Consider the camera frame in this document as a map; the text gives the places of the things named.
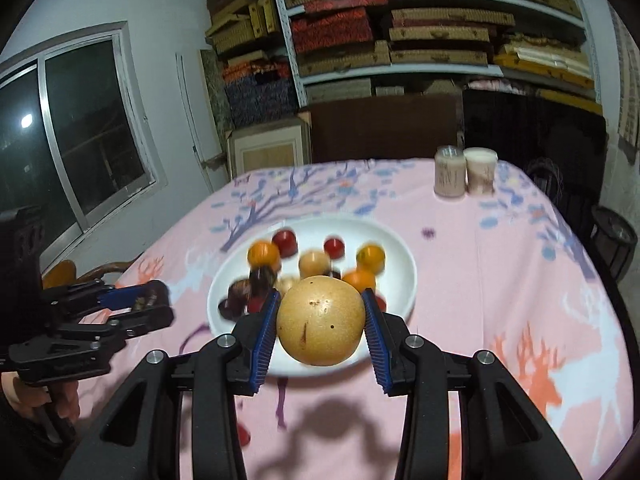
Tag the stack of patterned gift boxes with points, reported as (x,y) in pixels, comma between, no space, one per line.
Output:
(255,95)
(340,30)

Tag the drink can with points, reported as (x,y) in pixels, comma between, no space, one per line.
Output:
(450,172)

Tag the white metal shelf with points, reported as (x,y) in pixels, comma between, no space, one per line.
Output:
(290,45)

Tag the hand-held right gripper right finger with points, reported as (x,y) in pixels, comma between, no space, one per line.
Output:
(375,345)

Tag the small red tomato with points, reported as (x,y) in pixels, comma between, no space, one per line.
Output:
(380,302)
(256,305)
(243,434)

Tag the person's left hand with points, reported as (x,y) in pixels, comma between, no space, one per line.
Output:
(67,400)

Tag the yellow-green tomato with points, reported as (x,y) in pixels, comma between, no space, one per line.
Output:
(371,257)

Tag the small orange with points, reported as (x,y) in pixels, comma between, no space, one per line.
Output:
(264,255)

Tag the wooden picture frame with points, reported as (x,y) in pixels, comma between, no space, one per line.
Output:
(265,152)

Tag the person's left forearm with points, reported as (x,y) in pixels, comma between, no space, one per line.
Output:
(20,445)

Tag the wooden chair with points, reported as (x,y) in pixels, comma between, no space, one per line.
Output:
(60,272)

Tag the black round stool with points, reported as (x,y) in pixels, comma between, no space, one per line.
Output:
(612,240)

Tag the brown cardboard panel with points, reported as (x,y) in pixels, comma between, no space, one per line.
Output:
(380,130)

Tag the pink deer print tablecloth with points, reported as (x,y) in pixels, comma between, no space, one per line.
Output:
(475,285)

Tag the dark wicker chair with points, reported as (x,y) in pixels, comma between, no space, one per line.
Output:
(575,210)

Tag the white plate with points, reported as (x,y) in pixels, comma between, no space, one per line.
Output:
(395,265)

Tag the hanging bamboo curtain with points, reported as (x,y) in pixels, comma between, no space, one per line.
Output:
(631,85)

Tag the paper cup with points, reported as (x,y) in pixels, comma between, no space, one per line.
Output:
(481,172)

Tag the green patterned panel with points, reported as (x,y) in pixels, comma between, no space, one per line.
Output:
(215,95)

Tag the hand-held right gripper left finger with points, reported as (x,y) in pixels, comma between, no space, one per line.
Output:
(267,340)

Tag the white door panel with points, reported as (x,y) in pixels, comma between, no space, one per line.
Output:
(192,110)

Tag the pale orange round fruit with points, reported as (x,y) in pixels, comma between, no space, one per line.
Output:
(314,263)

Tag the sliding glass window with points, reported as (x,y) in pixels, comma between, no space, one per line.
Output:
(90,125)

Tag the yellow pear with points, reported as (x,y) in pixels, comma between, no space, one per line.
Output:
(320,320)

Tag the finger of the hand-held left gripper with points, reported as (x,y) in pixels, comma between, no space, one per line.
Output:
(120,296)
(145,320)

